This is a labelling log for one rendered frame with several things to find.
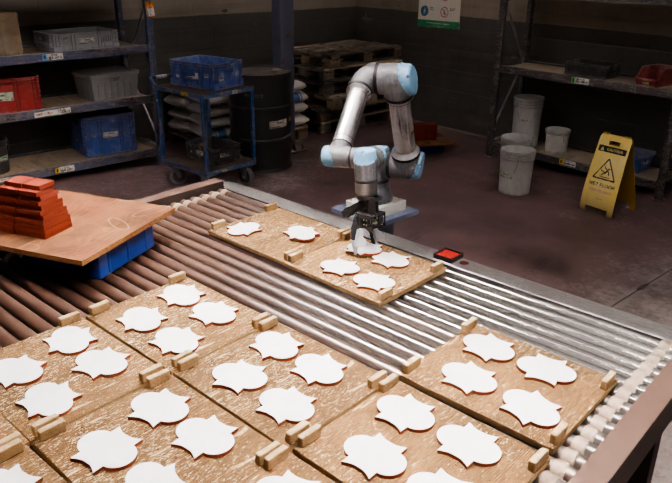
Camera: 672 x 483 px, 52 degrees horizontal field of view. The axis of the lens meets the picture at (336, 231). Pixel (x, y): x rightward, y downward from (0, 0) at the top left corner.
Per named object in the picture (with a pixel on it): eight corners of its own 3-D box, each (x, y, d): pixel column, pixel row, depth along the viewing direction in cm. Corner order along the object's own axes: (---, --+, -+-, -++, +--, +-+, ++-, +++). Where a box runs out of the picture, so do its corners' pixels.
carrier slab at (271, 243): (276, 210, 281) (276, 206, 281) (352, 237, 256) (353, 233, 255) (208, 234, 257) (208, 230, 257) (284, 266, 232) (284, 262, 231)
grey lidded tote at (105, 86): (121, 89, 661) (119, 64, 652) (142, 95, 639) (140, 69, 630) (72, 97, 626) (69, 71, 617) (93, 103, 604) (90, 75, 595)
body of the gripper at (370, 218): (371, 233, 230) (370, 199, 226) (352, 229, 235) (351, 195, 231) (386, 227, 235) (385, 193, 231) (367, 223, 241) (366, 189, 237)
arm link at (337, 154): (349, 55, 262) (316, 153, 236) (377, 56, 259) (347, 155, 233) (355, 78, 271) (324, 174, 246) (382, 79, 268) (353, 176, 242)
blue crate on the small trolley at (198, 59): (201, 78, 600) (199, 54, 592) (245, 85, 574) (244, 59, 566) (169, 85, 570) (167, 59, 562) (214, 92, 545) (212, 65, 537)
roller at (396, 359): (115, 230, 272) (114, 218, 270) (600, 460, 152) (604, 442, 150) (104, 233, 268) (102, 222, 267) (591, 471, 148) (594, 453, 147)
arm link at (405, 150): (393, 165, 298) (378, 55, 260) (427, 167, 294) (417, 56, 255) (387, 184, 291) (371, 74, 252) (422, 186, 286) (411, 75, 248)
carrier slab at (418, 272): (354, 238, 255) (354, 234, 255) (446, 271, 230) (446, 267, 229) (284, 267, 232) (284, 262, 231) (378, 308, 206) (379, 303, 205)
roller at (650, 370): (197, 204, 300) (196, 194, 298) (663, 381, 180) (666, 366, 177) (188, 208, 296) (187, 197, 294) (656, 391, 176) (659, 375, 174)
